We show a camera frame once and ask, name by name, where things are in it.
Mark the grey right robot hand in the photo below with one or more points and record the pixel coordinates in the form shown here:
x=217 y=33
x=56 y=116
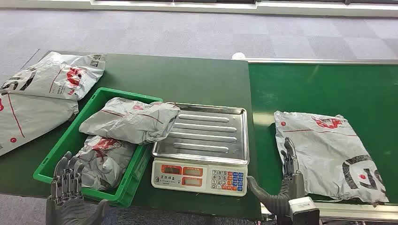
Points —
x=293 y=186

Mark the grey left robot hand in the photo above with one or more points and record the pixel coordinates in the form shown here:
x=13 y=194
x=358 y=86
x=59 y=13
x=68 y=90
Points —
x=67 y=208

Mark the grey mailer with black logo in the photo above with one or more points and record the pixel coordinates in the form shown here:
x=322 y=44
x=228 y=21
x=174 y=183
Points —
x=326 y=149

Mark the green conveyor belt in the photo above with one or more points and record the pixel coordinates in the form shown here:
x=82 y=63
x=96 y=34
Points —
x=326 y=90

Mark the crumpled grey mailer, red logo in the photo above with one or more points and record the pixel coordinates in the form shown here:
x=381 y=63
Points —
x=102 y=161

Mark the large flat grey mailer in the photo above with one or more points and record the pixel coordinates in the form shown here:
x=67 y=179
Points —
x=31 y=118

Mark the steel scale tray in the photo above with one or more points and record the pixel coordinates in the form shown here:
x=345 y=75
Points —
x=205 y=133

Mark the green plastic bin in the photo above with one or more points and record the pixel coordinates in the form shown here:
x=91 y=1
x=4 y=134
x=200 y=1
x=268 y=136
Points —
x=93 y=105

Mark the crumpled grey mailer, red line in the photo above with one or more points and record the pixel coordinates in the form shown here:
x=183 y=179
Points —
x=130 y=121

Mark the grey mailer with QR label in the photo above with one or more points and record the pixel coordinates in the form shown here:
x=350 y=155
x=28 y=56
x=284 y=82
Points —
x=46 y=80

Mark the white round cap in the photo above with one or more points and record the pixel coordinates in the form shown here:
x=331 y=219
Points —
x=238 y=56

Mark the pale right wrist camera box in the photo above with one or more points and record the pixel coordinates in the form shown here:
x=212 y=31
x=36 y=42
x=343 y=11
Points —
x=303 y=211

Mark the metal conveyor frame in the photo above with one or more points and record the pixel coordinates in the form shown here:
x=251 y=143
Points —
x=342 y=61

